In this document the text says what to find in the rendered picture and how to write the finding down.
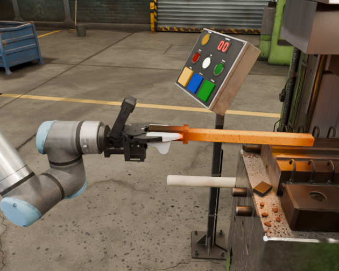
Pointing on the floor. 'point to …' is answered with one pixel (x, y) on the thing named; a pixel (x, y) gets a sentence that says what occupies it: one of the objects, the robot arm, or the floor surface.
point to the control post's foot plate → (197, 236)
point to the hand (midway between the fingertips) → (177, 132)
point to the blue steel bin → (12, 44)
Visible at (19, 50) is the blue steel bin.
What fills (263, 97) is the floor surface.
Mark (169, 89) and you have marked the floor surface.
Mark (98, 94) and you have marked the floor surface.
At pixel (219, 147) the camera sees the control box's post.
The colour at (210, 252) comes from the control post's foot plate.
